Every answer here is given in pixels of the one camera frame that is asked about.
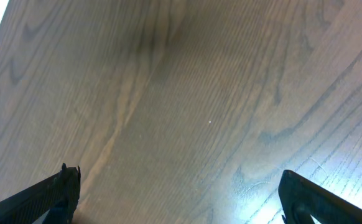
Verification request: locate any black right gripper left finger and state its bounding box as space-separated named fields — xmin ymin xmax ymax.
xmin=0 ymin=164 xmax=81 ymax=223

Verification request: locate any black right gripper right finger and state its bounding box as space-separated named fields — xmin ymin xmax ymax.
xmin=278 ymin=170 xmax=362 ymax=224

